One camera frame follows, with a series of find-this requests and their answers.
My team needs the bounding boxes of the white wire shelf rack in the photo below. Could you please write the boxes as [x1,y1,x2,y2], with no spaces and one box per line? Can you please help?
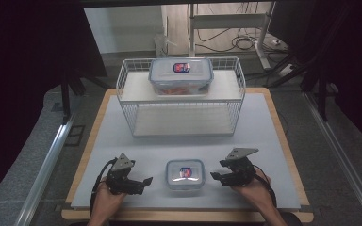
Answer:
[115,56,247,138]

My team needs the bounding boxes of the person's right hand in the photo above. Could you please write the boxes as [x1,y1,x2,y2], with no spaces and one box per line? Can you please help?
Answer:
[229,167,273,209]

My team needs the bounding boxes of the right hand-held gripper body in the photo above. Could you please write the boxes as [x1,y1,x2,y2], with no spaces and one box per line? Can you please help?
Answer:
[220,147,260,186]

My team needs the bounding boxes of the white power strip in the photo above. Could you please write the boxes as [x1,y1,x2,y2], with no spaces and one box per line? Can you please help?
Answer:
[271,37,289,52]

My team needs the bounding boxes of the small clear lidded food container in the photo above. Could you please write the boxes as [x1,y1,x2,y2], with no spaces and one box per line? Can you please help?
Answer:
[165,158,206,192]

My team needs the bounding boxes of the black tripod stand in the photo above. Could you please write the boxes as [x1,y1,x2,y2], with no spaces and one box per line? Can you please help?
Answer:
[263,6,336,122]

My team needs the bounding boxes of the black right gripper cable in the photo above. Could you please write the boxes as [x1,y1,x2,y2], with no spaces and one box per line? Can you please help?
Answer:
[253,165,278,209]

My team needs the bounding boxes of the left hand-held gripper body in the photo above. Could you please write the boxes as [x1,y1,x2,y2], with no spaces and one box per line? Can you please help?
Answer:
[105,153,140,196]

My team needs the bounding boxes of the white metal desk frame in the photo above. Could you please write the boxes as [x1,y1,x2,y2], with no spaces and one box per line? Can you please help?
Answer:
[187,2,273,71]

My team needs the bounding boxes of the aluminium floor rail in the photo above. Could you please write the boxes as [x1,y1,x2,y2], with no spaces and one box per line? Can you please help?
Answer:
[13,113,77,226]
[304,91,362,226]

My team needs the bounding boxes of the large clear lidded food container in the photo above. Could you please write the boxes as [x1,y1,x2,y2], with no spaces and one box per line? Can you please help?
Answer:
[148,56,215,96]

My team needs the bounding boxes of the person's left hand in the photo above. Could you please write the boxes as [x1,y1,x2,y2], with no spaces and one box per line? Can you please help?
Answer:
[90,176,128,218]

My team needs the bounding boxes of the black floor cables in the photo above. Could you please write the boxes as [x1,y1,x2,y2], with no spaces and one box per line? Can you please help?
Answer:
[196,3,267,54]

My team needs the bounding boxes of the black curtain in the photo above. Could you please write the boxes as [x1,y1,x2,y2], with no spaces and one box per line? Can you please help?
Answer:
[0,0,108,211]
[307,0,362,153]

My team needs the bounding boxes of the black metal stand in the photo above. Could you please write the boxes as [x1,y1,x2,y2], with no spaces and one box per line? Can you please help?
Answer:
[58,70,109,125]

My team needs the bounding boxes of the wooden table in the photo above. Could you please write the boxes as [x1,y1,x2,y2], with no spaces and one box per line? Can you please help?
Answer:
[60,87,315,224]

